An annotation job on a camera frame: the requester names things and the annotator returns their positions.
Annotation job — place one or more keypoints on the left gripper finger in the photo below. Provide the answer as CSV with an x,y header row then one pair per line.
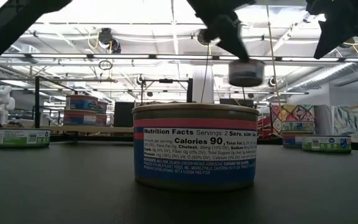
x,y
210,35
232,34

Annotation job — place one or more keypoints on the green white tuna can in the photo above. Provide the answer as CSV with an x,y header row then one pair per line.
x,y
326,144
20,139
297,126

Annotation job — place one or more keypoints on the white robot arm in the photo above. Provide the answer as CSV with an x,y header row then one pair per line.
x,y
2,102

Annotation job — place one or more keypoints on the black monitor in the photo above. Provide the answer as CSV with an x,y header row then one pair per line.
x,y
232,102
123,115

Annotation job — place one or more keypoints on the grey cloth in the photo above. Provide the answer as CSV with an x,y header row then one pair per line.
x,y
323,119

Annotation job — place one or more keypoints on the colourful patchwork quilt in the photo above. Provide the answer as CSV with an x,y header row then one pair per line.
x,y
291,112

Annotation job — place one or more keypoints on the red cart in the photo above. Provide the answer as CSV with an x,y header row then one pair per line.
x,y
264,127

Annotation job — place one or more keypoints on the long ceiling light bar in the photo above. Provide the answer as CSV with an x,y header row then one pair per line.
x,y
57,56

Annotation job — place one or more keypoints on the wooden tray board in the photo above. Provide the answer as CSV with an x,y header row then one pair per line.
x,y
73,130

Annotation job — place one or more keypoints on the black table mat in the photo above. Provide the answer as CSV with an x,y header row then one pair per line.
x,y
73,186

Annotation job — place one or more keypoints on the silver air duct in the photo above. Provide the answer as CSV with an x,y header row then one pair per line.
x,y
331,73

